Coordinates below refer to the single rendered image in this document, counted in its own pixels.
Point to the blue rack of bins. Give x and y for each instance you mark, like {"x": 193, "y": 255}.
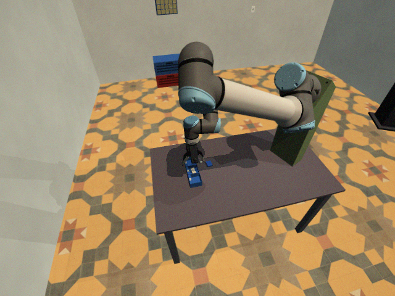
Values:
{"x": 195, "y": 178}

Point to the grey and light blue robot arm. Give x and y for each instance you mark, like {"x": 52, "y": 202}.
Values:
{"x": 200, "y": 91}

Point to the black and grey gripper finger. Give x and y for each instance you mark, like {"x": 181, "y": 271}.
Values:
{"x": 185, "y": 158}
{"x": 200, "y": 155}

